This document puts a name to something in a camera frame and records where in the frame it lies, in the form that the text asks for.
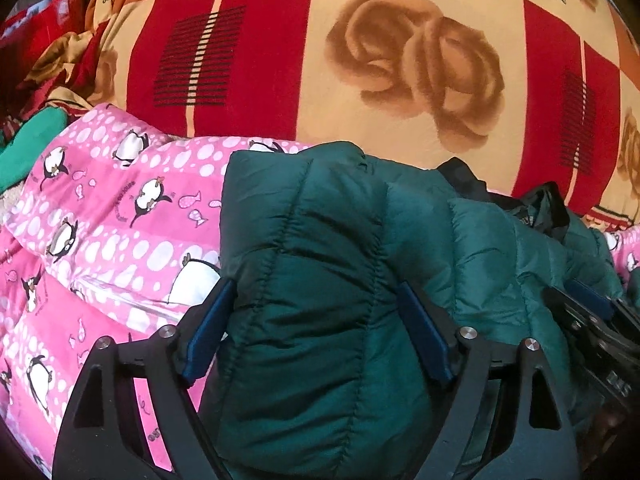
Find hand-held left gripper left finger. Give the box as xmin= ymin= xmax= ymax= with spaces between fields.
xmin=52 ymin=278 xmax=236 ymax=480

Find dark green puffer jacket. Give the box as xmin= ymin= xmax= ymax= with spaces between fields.
xmin=197 ymin=141 xmax=626 ymax=480

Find crumpled red gold cloth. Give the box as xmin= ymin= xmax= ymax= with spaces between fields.
xmin=19 ymin=30 xmax=121 ymax=111

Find red plastic bag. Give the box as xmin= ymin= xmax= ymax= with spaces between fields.
xmin=0 ymin=0 xmax=103 ymax=63

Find red rose print blanket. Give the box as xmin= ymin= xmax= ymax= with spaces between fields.
xmin=82 ymin=0 xmax=640 ymax=233

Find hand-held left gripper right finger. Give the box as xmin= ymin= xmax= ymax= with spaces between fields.
xmin=397 ymin=282 xmax=585 ymax=480

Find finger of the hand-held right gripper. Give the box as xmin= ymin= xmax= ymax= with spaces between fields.
xmin=544 ymin=278 xmax=632 ymax=356

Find pink penguin print quilt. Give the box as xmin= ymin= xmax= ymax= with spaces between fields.
xmin=0 ymin=103 xmax=640 ymax=480

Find teal green cloth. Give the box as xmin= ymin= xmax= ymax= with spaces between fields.
xmin=0 ymin=108 xmax=70 ymax=195

